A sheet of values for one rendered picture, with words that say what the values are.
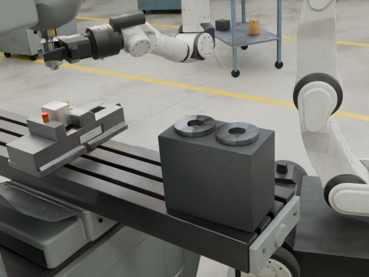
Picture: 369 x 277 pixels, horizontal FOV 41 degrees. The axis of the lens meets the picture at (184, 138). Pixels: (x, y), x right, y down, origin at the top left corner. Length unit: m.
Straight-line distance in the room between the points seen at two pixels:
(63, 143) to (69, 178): 0.12
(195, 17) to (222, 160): 0.70
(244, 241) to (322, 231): 0.68
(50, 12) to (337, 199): 1.01
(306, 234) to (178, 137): 0.76
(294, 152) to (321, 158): 1.72
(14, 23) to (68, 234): 0.55
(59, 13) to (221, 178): 0.57
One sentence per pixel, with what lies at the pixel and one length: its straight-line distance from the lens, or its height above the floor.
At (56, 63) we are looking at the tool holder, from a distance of 1.34.
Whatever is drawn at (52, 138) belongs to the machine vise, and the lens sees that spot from 1.39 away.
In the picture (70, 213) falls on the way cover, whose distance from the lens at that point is 1.31.
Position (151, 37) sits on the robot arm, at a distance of 1.48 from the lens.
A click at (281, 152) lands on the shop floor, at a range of 3.33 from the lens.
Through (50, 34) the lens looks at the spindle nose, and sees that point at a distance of 1.32.
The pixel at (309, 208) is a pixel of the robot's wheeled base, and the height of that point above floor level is 0.57.
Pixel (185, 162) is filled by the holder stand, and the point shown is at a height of 1.08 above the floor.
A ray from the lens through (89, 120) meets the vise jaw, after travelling 1.44.
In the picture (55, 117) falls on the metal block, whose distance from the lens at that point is 1.40.
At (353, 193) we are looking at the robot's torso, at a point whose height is 0.71.
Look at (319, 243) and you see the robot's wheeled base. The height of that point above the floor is 0.57.
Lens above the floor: 1.58
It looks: 26 degrees down
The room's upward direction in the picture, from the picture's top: 5 degrees counter-clockwise
